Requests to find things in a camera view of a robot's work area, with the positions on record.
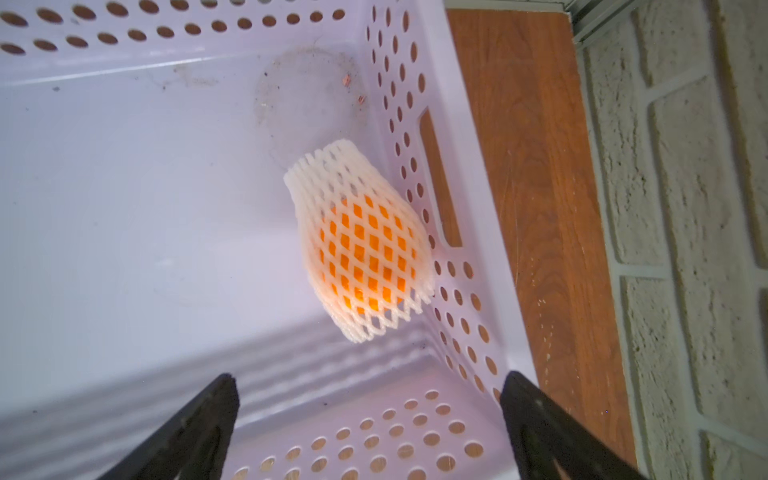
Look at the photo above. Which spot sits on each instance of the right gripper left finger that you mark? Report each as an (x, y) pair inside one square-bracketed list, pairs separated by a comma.
[(193, 444)]

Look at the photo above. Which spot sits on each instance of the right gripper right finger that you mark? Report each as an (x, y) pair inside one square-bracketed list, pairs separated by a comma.
[(547, 442)]

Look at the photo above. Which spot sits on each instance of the orange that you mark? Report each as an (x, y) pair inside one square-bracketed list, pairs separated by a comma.
[(366, 252)]

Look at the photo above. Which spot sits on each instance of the purple perforated plastic basket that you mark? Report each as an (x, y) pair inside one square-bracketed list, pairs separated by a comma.
[(149, 242)]

